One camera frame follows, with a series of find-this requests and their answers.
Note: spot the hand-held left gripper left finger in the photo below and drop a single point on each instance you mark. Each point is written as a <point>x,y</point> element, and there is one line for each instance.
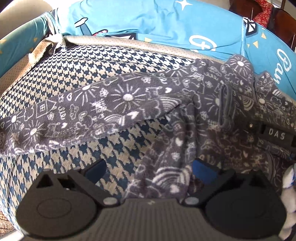
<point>97,169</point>

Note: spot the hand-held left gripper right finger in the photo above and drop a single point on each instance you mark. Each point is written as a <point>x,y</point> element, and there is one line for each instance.
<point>203,170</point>

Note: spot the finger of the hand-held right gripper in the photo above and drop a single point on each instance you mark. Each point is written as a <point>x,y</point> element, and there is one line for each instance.
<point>251,126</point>

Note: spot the grey doodle print fleece jacket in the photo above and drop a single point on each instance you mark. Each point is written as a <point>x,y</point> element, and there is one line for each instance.
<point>129,99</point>

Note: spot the person's right hand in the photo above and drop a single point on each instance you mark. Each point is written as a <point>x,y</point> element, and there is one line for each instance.
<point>289,197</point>

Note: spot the blue pillow with red patch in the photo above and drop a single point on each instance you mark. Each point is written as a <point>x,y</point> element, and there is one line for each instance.
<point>270,51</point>

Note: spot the brown wooden headboard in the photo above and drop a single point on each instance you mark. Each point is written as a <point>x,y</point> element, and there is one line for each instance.
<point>282,20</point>

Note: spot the red floral cloth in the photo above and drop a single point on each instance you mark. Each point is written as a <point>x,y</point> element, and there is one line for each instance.
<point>263,14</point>

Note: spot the teal sheet with yellow triangles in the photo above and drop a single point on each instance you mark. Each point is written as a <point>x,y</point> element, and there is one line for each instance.
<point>18,44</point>

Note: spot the blue pillow with white star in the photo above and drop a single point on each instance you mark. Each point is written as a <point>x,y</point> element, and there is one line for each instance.
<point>138,20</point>

